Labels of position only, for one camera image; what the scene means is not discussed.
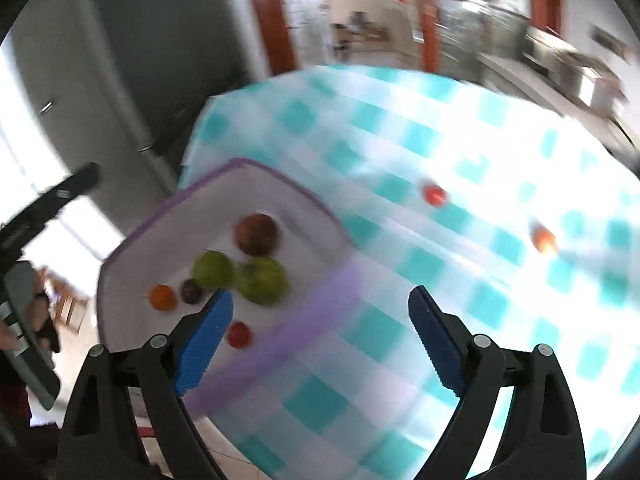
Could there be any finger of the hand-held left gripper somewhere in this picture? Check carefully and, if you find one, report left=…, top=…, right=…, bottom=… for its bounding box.
left=44, top=162, right=101, bottom=211

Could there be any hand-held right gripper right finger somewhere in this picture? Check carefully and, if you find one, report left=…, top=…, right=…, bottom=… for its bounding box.
left=407, top=285, right=587, bottom=480

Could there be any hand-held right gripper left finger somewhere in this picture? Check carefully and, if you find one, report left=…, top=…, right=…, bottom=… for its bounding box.
left=57, top=287, right=235, bottom=480

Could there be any small red tomato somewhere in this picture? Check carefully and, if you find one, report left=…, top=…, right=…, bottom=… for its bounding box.
left=226, top=321, right=254, bottom=349

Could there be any dark purple small fruit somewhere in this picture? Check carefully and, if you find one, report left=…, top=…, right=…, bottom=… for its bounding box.
left=180, top=278, right=206, bottom=306

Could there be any orange tangerine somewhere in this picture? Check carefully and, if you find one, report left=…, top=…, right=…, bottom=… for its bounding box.
left=148, top=284, right=179, bottom=313

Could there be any green fruit with leafy stem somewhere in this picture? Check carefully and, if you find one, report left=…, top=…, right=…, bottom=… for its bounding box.
left=191, top=250, right=236, bottom=291

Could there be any large green round fruit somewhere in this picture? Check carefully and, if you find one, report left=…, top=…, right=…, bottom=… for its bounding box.
left=235, top=256, right=291, bottom=307

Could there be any purple translucent plastic container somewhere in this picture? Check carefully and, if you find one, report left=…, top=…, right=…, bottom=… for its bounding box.
left=95, top=157, right=363, bottom=413

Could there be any brown wrinkled round fruit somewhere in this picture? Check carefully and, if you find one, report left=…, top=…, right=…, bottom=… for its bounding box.
left=234, top=213, right=280, bottom=257

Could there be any person's left hand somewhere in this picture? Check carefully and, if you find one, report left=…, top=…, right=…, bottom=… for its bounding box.
left=0, top=260, right=62, bottom=357

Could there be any teal white checkered tablecloth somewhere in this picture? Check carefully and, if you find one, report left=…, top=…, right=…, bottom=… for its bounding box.
left=179, top=64, right=640, bottom=480

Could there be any grey refrigerator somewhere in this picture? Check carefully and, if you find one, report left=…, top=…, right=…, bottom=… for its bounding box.
left=7, top=0, right=273, bottom=183

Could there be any orange-red round fruit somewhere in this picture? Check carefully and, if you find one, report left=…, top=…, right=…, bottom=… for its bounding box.
left=530, top=224, right=560, bottom=257

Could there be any red-brown wooden door frame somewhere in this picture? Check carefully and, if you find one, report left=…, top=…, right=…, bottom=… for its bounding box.
left=239, top=0, right=298, bottom=77

